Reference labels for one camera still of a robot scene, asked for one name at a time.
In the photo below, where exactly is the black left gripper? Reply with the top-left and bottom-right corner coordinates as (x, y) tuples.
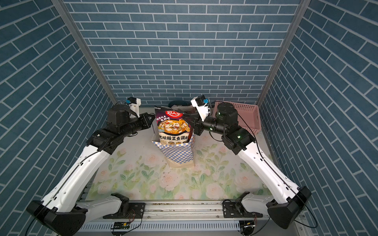
(119, 112), (157, 138)

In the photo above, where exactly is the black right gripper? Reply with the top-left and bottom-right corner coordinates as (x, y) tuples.
(184, 112), (228, 137)

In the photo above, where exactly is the dark brown condiment packet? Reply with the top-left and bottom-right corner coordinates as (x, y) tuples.
(155, 107), (193, 145)

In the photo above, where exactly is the blue checkered paper bag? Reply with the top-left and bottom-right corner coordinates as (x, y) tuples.
(152, 121), (195, 168)

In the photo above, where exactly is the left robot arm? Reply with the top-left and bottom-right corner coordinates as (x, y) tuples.
(26, 104), (156, 236)

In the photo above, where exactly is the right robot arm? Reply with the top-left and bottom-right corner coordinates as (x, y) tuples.
(184, 96), (312, 229)

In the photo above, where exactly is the teal plastic bin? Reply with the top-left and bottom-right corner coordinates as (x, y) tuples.
(168, 100), (189, 108)

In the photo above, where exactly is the pink plastic basket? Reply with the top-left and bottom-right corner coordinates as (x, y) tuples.
(230, 102), (261, 135)

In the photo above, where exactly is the green circuit board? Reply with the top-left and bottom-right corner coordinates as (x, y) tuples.
(111, 222), (131, 231)

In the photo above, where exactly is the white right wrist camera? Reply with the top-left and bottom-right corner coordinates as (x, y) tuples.
(191, 95), (210, 122)

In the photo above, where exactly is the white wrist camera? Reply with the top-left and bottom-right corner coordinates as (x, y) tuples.
(191, 95), (210, 122)
(126, 97), (141, 118)

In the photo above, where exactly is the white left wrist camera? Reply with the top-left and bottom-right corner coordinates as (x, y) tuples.
(126, 97), (141, 118)

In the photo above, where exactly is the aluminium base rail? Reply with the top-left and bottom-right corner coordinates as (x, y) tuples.
(77, 194), (304, 223)

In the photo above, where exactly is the aluminium left corner post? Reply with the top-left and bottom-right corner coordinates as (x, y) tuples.
(51, 0), (118, 104)

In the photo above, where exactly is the aluminium corner post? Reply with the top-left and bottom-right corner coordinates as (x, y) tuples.
(256, 0), (311, 108)
(51, 0), (118, 104)

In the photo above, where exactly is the aluminium right corner post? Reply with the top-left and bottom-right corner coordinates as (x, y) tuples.
(256, 0), (311, 108)

